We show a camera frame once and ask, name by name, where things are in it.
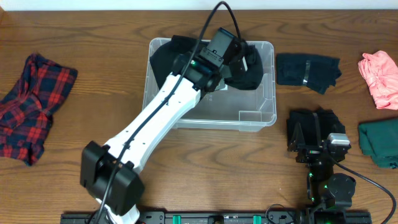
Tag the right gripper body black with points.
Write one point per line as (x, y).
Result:
(310, 154)

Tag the black garment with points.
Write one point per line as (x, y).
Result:
(248, 78)

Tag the red navy plaid shirt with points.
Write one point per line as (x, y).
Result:
(27, 110)

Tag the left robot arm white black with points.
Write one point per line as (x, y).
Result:
(185, 70)

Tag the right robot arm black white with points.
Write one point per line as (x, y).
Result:
(331, 193)

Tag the black banded cloth near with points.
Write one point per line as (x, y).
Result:
(308, 124)

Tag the black banded cloth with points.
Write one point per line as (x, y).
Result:
(317, 72)
(308, 124)

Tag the dark green garment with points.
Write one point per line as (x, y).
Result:
(379, 141)

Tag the black banded cloth far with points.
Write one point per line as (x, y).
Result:
(317, 72)

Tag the pink garment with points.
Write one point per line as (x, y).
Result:
(380, 73)

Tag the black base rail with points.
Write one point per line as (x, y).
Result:
(250, 218)

